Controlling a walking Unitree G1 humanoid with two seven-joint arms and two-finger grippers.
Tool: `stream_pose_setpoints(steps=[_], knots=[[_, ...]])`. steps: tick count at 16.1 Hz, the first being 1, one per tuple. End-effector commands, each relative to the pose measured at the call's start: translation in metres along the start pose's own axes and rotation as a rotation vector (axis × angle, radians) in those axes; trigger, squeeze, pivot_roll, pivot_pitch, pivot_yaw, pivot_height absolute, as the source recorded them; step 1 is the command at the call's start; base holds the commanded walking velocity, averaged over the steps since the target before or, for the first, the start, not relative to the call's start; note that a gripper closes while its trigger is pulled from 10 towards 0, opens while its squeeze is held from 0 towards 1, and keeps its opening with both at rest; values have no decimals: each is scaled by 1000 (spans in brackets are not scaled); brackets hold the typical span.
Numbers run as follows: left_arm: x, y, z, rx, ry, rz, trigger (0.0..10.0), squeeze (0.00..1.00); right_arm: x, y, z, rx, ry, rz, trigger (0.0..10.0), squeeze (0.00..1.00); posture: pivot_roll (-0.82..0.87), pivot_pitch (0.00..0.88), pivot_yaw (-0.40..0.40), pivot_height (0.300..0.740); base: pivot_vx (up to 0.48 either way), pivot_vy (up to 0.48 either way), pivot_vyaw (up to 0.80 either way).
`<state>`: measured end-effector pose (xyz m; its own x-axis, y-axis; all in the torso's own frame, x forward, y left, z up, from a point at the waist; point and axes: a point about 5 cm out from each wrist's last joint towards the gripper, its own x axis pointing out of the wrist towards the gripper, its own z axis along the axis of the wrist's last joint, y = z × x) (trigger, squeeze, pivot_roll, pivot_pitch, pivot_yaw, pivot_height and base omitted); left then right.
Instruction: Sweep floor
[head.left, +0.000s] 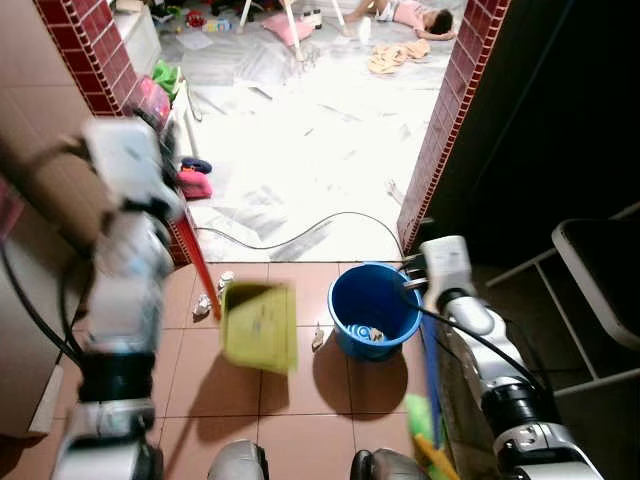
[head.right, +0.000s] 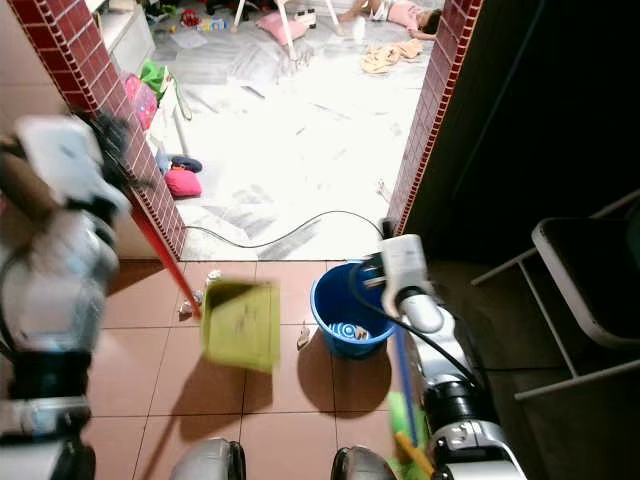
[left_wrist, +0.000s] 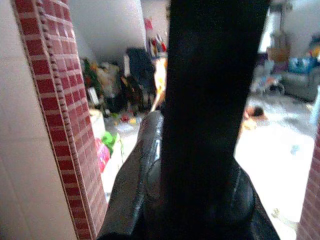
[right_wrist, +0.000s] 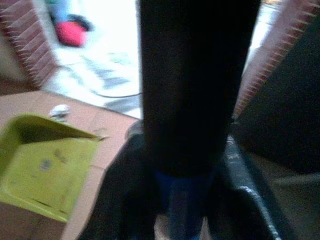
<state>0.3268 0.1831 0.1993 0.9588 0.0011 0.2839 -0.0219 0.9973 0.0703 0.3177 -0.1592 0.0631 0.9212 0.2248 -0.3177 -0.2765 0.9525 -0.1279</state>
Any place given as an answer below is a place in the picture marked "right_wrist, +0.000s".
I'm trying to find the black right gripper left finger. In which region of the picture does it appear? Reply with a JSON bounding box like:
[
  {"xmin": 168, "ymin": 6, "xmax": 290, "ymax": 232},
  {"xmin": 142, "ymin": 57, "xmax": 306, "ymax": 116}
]
[{"xmin": 82, "ymin": 138, "xmax": 162, "ymax": 240}]

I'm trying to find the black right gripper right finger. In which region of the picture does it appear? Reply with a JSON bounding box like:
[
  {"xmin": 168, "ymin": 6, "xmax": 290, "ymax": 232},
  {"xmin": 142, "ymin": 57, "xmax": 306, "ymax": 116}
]
[{"xmin": 206, "ymin": 172, "xmax": 275, "ymax": 240}]

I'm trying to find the yellow dustpan with red handle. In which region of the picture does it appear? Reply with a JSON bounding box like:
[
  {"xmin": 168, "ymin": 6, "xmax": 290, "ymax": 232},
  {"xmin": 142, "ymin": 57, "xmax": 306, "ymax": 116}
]
[{"xmin": 0, "ymin": 113, "xmax": 101, "ymax": 224}]

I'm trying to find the green broom with blue stick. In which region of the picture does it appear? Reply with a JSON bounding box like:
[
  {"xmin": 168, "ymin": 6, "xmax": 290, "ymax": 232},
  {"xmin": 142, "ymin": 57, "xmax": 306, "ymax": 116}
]
[{"xmin": 138, "ymin": 0, "xmax": 263, "ymax": 240}]

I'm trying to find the crumpled white paper scrap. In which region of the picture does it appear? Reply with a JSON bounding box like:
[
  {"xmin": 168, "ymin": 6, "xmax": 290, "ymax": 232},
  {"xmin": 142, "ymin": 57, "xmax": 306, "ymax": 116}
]
[{"xmin": 48, "ymin": 104, "xmax": 71, "ymax": 119}]

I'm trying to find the red brick door pillar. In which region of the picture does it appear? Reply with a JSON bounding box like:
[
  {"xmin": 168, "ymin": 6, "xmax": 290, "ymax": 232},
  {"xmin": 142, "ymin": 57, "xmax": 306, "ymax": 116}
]
[
  {"xmin": 233, "ymin": 0, "xmax": 320, "ymax": 119},
  {"xmin": 0, "ymin": 0, "xmax": 60, "ymax": 89}
]

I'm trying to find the thin dark floor cable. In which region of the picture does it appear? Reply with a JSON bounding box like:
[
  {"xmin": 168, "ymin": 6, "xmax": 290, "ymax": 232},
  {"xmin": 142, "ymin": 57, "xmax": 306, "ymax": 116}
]
[{"xmin": 91, "ymin": 88, "xmax": 141, "ymax": 100}]

